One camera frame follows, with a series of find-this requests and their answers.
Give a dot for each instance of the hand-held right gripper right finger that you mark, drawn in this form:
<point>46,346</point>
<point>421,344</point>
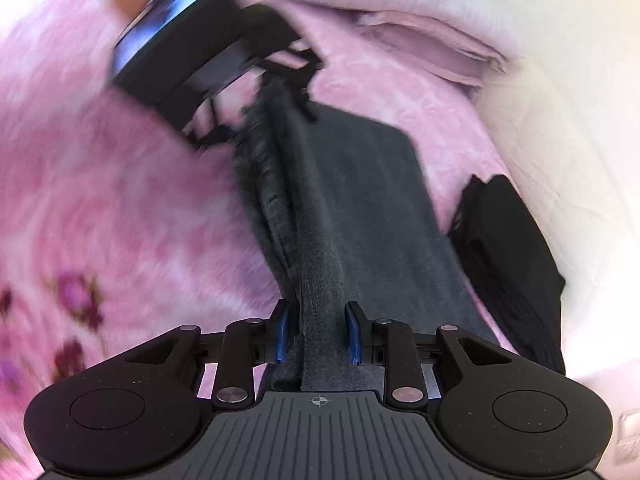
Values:
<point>354,334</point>

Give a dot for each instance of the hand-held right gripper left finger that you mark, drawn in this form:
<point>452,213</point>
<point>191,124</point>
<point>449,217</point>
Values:
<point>282,331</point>

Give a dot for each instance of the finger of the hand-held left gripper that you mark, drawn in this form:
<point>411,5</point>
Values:
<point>295,60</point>
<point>212,135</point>

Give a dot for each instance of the grey jeans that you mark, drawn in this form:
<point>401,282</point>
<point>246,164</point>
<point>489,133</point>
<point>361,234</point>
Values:
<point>350,210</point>

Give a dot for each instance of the striped white quilt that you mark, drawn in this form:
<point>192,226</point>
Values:
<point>400,15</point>

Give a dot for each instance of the pink fluffy rose blanket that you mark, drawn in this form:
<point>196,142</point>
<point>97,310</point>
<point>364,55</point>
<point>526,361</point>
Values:
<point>100,185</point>

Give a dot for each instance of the black garment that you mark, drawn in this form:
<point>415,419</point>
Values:
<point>505,265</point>

